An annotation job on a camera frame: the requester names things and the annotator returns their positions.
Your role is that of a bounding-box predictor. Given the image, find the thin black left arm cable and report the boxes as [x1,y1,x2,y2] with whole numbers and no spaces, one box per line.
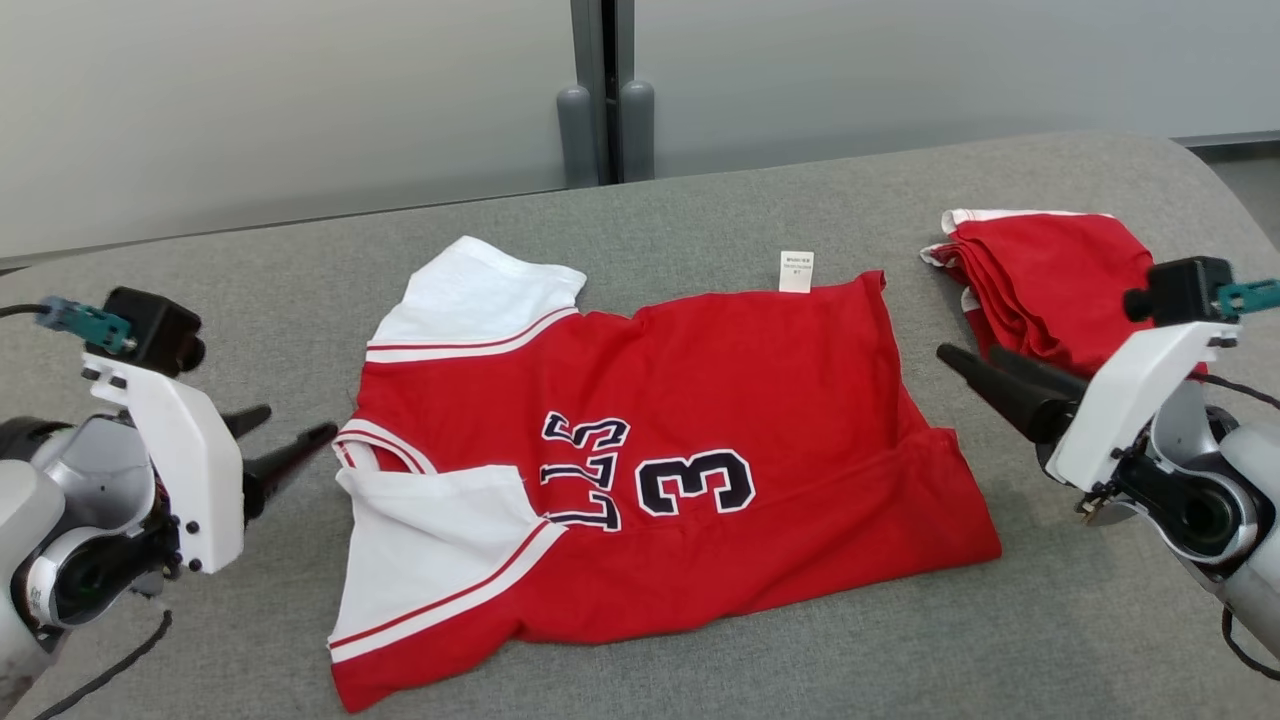
[0,303,173,720]

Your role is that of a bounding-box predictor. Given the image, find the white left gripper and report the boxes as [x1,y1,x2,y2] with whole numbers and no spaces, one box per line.
[82,350,339,576]

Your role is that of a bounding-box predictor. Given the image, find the folded red garment white trim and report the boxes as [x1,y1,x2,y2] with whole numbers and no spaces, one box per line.
[920,208,1211,379]

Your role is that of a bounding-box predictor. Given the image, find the teal camera cable connector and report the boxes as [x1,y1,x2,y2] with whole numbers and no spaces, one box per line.
[37,297,134,353]
[1215,279,1280,316]

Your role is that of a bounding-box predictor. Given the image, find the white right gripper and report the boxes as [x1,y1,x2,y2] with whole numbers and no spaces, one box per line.
[937,320,1243,493]

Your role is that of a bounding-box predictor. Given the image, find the red Bulls jersey white sleeves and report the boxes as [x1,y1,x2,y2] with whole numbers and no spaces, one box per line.
[328,235,1003,713]

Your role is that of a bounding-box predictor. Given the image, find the teal left camera cable connector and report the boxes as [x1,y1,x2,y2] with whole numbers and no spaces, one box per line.
[37,297,134,353]

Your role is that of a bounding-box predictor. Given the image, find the teal right camera cable connector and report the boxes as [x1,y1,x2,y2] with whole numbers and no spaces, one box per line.
[1215,279,1280,316]

